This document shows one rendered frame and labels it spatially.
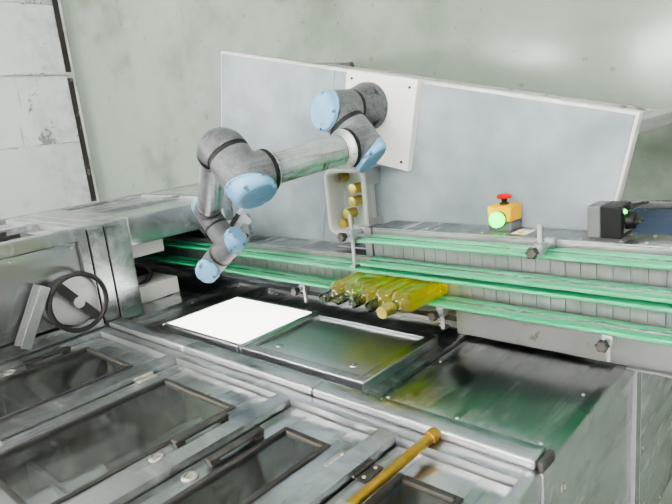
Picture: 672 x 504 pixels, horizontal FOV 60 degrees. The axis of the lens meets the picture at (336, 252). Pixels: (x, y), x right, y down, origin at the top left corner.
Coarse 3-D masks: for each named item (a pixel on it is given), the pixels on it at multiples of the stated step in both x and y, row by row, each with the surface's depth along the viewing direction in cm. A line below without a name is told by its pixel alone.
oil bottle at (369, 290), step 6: (384, 276) 176; (390, 276) 175; (372, 282) 171; (378, 282) 170; (384, 282) 170; (390, 282) 170; (360, 288) 168; (366, 288) 166; (372, 288) 165; (378, 288) 166; (360, 294) 167; (366, 294) 165; (372, 294) 165
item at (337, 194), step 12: (324, 180) 200; (348, 180) 202; (360, 180) 198; (336, 192) 203; (348, 192) 203; (360, 192) 200; (336, 204) 203; (348, 204) 205; (336, 216) 204; (360, 216) 202; (336, 228) 204; (348, 228) 202
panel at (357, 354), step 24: (192, 312) 209; (312, 312) 196; (192, 336) 189; (264, 336) 179; (288, 336) 178; (312, 336) 176; (336, 336) 175; (360, 336) 173; (384, 336) 171; (408, 336) 169; (432, 336) 165; (264, 360) 166; (288, 360) 159; (312, 360) 159; (336, 360) 157; (360, 360) 156; (384, 360) 154; (408, 360) 155; (360, 384) 142
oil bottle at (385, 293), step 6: (396, 282) 169; (402, 282) 169; (408, 282) 168; (384, 288) 165; (390, 288) 164; (396, 288) 164; (378, 294) 162; (384, 294) 161; (390, 294) 161; (384, 300) 161; (390, 300) 161
